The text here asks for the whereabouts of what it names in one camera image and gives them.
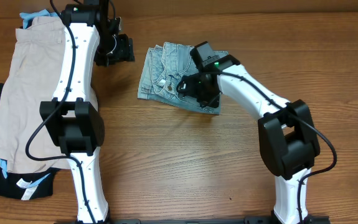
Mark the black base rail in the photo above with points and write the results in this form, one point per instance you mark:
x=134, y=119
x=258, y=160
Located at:
x=222, y=220

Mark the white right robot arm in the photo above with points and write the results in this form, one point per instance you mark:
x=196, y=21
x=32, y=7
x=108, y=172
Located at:
x=288, y=143

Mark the beige shorts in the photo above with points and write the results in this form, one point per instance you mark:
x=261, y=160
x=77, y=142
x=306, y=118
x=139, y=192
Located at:
x=45, y=53

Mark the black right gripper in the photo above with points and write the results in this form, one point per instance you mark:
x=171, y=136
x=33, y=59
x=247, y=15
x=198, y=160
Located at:
x=191, y=81

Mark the light blue denim shorts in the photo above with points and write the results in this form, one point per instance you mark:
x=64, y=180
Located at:
x=164, y=67

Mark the black garment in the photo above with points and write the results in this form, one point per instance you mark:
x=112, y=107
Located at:
x=28, y=186

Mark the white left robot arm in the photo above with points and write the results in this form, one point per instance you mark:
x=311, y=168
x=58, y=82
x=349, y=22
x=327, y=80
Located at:
x=71, y=119

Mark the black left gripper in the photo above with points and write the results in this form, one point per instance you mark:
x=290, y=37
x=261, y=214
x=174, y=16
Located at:
x=125, y=51

